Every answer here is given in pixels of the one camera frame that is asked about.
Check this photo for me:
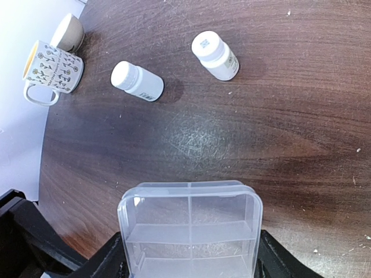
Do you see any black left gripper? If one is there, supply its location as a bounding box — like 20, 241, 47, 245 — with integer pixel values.
1, 189, 87, 277

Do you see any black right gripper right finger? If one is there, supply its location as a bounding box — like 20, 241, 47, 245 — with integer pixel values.
254, 230, 316, 278

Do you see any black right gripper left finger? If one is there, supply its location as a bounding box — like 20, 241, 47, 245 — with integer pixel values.
72, 232, 129, 278

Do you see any clear plastic pill organizer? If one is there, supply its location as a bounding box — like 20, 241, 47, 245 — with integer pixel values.
117, 180, 263, 277

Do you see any small beige cup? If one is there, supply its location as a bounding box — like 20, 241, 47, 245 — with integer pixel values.
50, 13, 85, 53

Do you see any small white pill bottle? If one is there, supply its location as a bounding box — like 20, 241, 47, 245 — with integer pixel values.
191, 31, 239, 81

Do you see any floral mug yellow inside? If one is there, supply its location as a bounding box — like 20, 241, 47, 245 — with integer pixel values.
23, 40, 85, 107

